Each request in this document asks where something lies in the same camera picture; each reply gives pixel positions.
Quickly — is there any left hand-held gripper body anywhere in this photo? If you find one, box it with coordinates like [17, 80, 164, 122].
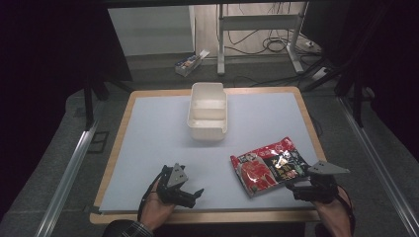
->
[156, 163, 190, 204]

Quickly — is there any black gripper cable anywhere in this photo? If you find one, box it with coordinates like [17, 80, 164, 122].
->
[335, 185, 358, 235]
[136, 173, 164, 222]

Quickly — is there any white board panel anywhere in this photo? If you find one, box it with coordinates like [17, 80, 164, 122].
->
[108, 5, 196, 57]

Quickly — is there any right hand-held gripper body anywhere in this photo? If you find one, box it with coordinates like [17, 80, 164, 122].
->
[306, 159, 351, 204]

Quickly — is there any dark floor plate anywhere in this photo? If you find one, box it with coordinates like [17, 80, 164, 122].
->
[86, 130, 111, 154]

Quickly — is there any person's right hand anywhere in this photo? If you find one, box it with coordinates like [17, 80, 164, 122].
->
[311, 188, 354, 229]

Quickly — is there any small printed cardboard box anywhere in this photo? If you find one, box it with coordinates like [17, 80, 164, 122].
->
[174, 48, 211, 78]

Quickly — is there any white plastic storage box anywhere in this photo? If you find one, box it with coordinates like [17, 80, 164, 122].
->
[186, 81, 229, 142]

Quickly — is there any bundle of black floor cables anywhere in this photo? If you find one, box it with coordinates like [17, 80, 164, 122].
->
[226, 29, 322, 57]

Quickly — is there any light blue table mat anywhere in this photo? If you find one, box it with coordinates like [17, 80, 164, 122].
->
[98, 92, 320, 214]

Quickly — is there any red snack packet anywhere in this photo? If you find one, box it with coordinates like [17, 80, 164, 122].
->
[229, 135, 312, 198]

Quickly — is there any person's left hand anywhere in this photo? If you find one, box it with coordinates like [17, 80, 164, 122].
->
[139, 182, 176, 231]

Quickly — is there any black stand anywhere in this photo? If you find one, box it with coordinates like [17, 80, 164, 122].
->
[301, 58, 368, 128]
[81, 77, 133, 130]

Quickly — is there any white power strip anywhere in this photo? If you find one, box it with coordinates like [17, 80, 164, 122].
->
[310, 66, 329, 82]

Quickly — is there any white metal desk frame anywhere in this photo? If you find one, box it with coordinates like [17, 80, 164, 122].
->
[215, 2, 310, 76]

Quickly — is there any aluminium rail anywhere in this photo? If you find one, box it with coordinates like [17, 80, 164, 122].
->
[338, 96, 419, 237]
[34, 120, 101, 237]

